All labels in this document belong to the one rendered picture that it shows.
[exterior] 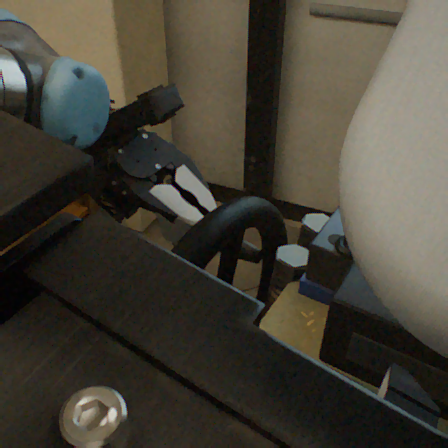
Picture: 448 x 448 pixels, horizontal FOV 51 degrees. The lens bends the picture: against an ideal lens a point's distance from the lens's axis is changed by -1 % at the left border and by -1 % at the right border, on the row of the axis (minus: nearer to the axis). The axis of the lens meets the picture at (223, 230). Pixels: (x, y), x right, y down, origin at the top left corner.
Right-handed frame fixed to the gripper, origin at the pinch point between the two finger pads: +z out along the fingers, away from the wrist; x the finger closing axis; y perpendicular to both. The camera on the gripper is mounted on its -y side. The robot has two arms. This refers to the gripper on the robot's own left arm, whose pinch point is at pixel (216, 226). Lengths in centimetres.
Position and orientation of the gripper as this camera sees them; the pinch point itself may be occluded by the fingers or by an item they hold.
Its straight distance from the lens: 51.7
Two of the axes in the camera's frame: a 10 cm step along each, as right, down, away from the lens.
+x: -5.3, 5.3, -6.6
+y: -4.2, 5.1, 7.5
